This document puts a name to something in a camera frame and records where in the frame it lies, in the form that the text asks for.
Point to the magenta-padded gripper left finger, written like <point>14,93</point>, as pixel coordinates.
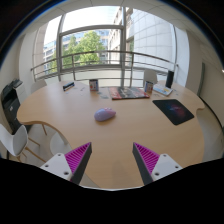
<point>76,156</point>

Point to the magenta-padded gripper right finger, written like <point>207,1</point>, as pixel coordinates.
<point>148,157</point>

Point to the lilac and pink computer mouse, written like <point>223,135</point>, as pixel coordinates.
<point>104,114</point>

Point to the black printed mouse pad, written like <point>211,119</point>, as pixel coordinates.
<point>173,111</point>

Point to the white chair with wooden legs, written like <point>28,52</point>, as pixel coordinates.
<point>15,140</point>

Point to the colourful sticker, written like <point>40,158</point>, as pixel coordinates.
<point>104,95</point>

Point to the red cover magazine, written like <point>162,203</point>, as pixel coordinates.
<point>128,93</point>

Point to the light blue illustrated booklet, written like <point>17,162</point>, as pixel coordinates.
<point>162,89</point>

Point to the small black box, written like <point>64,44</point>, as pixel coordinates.
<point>68,86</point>

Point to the black cylinder speaker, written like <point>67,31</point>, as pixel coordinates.
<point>169,79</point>

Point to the black and white office printer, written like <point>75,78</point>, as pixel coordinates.
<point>10,103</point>

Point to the grey metal balcony railing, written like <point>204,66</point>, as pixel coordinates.
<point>100,66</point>

